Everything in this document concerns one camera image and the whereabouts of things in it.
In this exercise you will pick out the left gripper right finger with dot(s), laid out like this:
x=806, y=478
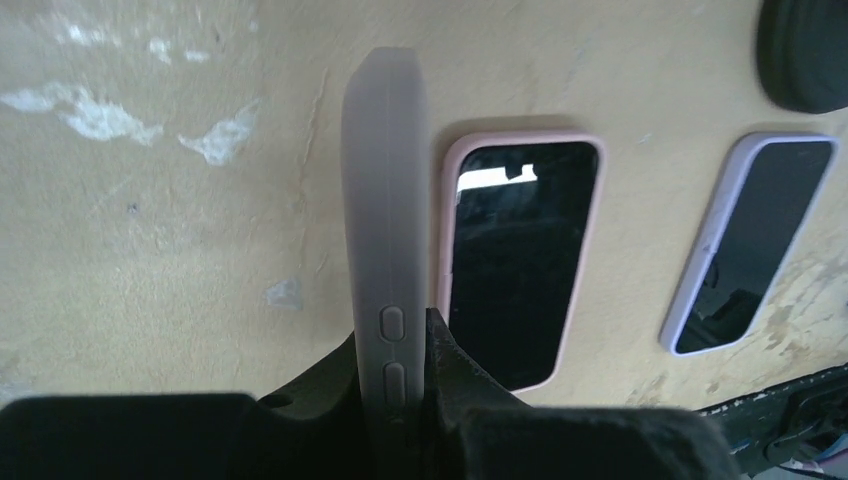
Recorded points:
x=474, y=428

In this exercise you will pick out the white case smartphone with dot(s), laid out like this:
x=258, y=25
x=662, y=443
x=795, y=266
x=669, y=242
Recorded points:
x=386, y=187

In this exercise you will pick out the black phone stand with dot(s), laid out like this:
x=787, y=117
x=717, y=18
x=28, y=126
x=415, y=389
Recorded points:
x=801, y=54

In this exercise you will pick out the pink case smartphone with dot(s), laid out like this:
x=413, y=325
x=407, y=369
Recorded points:
x=517, y=212

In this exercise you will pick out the lavender case smartphone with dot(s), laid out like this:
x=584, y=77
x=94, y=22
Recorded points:
x=768, y=185

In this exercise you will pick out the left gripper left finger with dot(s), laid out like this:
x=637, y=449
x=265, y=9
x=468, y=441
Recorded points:
x=311, y=428

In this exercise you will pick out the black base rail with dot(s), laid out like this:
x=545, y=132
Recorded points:
x=794, y=420

